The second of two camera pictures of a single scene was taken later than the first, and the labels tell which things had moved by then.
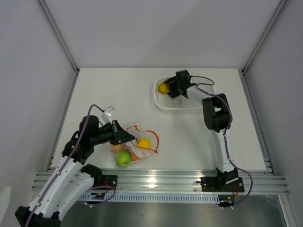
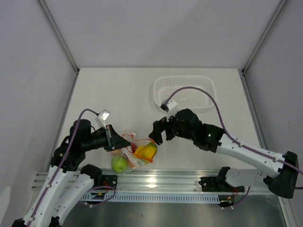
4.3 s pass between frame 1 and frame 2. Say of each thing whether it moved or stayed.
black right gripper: moved
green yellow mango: moved
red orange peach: moved
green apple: moved
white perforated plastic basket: stayed
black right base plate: stayed
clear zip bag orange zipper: moved
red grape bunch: moved
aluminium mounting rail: stayed
